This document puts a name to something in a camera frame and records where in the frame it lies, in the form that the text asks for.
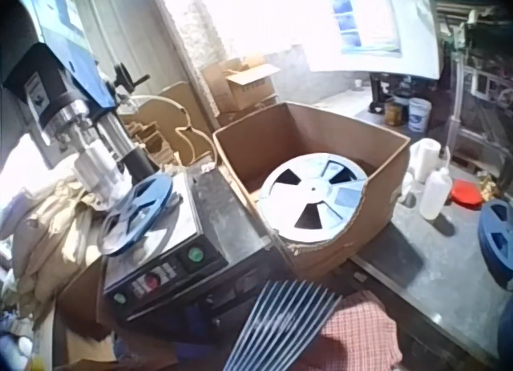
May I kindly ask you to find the red checked cloth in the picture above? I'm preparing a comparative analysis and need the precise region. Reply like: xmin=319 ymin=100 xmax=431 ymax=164
xmin=298 ymin=290 xmax=403 ymax=371

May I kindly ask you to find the cut brown cardboard panel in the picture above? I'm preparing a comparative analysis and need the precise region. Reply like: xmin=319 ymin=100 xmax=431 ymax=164
xmin=119 ymin=81 xmax=216 ymax=167

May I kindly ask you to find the blue plastic tape reel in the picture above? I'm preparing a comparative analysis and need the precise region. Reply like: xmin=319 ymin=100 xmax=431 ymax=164
xmin=98 ymin=172 xmax=174 ymax=257
xmin=477 ymin=199 xmax=513 ymax=292

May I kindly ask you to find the heap of beige cloth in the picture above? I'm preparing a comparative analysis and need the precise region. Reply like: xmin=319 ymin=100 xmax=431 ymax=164
xmin=0 ymin=154 xmax=121 ymax=328

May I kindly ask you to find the yellow tin can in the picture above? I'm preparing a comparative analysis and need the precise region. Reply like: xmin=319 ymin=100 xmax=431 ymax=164
xmin=384 ymin=101 xmax=404 ymax=127

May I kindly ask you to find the large brown cardboard box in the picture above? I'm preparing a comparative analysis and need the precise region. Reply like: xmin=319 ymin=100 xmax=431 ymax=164
xmin=212 ymin=101 xmax=412 ymax=283

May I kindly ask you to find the open small cardboard box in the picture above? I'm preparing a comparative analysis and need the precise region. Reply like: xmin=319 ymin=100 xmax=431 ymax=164
xmin=201 ymin=54 xmax=281 ymax=114

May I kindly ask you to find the white paper roll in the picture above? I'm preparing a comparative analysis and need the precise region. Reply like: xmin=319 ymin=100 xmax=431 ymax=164
xmin=408 ymin=138 xmax=442 ymax=183

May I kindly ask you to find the white poster board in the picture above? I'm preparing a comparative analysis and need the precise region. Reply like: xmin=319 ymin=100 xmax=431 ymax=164
xmin=308 ymin=0 xmax=442 ymax=79

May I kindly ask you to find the metal rack with clutter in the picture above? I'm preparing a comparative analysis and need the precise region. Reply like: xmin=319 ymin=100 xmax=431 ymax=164
xmin=430 ymin=0 xmax=513 ymax=175

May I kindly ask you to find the clear plastic squeeze bottle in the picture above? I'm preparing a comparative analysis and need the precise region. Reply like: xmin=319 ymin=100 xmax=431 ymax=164
xmin=418 ymin=146 xmax=453 ymax=221

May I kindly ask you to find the white plastic tape reel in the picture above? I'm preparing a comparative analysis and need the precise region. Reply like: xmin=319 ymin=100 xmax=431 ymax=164
xmin=258 ymin=152 xmax=369 ymax=244

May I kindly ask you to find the white plastic bucket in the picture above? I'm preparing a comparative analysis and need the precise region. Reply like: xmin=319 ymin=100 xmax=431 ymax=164
xmin=407 ymin=97 xmax=433 ymax=132

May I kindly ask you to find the black stand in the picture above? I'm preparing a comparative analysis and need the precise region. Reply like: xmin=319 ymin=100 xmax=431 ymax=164
xmin=368 ymin=72 xmax=412 ymax=114

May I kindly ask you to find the red plastic lid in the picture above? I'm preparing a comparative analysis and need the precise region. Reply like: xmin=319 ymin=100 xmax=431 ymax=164
xmin=450 ymin=178 xmax=483 ymax=209

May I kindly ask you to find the black press machine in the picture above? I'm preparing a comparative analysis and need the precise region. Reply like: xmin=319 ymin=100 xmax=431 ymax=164
xmin=2 ymin=0 xmax=281 ymax=322

